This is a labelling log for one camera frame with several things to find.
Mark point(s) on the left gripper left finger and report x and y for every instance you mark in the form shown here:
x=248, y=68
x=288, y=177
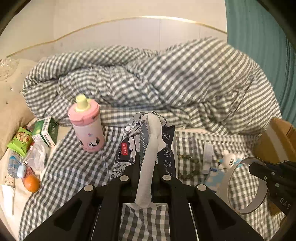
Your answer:
x=94, y=213

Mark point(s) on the green white medicine box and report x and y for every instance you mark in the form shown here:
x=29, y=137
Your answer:
x=45, y=130

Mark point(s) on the orange round fruit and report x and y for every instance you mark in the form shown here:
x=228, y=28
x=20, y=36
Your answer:
x=31, y=183

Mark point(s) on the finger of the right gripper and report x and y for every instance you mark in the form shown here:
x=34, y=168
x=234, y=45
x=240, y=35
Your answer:
x=265, y=173

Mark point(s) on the blue floral tissue pack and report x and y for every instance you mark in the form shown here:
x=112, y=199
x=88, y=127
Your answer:
x=215, y=177

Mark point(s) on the clear plastic bag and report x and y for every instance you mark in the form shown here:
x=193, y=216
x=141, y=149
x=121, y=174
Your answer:
x=37, y=156

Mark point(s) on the cardboard box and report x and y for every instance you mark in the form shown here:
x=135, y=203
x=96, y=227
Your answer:
x=277, y=143

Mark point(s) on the grey checkered duvet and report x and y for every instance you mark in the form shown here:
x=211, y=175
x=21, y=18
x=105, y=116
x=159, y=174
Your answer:
x=203, y=83

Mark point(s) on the teal curtain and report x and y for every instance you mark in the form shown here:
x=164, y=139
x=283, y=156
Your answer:
x=254, y=31

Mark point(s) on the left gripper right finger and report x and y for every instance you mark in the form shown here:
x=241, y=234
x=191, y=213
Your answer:
x=197, y=213

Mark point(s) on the white bear star toy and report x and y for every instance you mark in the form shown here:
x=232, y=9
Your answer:
x=229, y=159

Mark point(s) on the dark tissue packet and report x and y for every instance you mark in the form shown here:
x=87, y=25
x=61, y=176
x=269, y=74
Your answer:
x=150, y=139

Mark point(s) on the small blue white case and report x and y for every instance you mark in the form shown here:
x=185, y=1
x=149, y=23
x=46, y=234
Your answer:
x=15, y=168

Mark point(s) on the white tape roll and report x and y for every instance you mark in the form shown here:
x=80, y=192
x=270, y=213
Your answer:
x=244, y=193

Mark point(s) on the pink panda bottle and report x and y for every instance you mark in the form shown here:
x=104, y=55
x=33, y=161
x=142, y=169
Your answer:
x=84, y=115

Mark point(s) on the clear foil sachet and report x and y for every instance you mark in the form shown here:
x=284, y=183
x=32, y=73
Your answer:
x=207, y=158

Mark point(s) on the green snack packet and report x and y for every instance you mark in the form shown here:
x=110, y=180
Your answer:
x=20, y=143

